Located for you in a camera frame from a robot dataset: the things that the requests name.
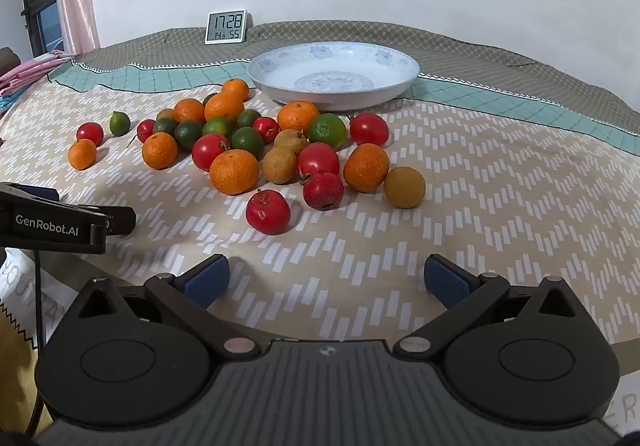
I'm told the white printed bag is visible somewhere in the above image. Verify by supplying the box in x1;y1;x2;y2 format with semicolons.
0;248;68;352

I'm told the pink folded cloth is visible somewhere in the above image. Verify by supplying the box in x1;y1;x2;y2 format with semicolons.
0;51;76;99

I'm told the white floral plate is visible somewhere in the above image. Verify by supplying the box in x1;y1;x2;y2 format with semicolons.
246;42;420;112

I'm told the brown rolled cushion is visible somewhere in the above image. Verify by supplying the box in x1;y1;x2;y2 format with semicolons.
0;47;22;76

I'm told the white printed sheet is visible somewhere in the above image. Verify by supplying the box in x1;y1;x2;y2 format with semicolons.
602;388;640;434

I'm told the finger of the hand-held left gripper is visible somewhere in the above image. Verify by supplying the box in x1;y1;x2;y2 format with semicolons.
102;207;137;236

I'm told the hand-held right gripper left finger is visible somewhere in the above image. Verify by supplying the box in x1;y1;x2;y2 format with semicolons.
65;255;262;358

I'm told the white digital clock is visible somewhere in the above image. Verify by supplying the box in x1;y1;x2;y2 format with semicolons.
205;9;249;45

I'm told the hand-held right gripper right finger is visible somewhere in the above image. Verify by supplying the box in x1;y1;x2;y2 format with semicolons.
393;253;583;358

